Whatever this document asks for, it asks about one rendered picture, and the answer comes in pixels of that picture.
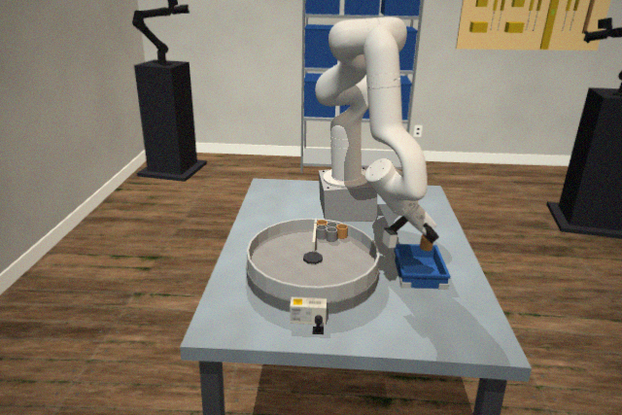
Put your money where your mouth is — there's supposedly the blue crate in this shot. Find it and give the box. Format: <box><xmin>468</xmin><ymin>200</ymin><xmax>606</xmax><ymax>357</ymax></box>
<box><xmin>393</xmin><ymin>244</ymin><xmax>451</xmax><ymax>290</ymax></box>

